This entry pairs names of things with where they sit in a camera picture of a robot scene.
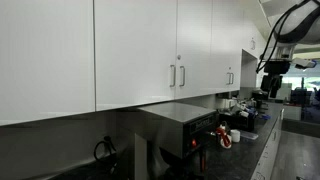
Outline black power cable plug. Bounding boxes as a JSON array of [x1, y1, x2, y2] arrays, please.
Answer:
[[93, 134, 118, 166]]

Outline black condiment caddy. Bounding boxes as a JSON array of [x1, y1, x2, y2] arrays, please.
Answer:
[[218, 108, 258, 133]]

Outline white napkin box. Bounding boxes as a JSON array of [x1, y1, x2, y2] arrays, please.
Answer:
[[215, 96, 242, 112]]

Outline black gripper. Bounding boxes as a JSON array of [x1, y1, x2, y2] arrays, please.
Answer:
[[260, 60, 292, 99]]

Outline white cup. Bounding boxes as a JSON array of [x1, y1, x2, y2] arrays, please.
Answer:
[[230, 129, 241, 144]]

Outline stainless steel coffee machine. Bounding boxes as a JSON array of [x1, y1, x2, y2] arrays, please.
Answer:
[[133, 101, 219, 180]]

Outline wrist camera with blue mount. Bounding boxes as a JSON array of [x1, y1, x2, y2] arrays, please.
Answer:
[[290, 57, 318, 70]]

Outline white base cabinets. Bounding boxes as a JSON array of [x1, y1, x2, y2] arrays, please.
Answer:
[[250, 109, 285, 180]]

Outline black coffee maker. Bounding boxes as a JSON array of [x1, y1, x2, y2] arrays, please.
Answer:
[[251, 89, 270, 109]]

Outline clear plastic container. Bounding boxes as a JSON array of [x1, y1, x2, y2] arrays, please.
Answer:
[[239, 130, 260, 141]]

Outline white cabinet door with lock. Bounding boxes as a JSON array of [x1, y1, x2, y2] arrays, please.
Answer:
[[176, 0, 213, 100]]

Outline dark office furniture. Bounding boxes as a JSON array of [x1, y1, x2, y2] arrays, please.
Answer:
[[289, 87, 320, 123]]

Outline white office partition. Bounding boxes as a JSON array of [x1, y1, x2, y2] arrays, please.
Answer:
[[281, 83, 293, 102]]

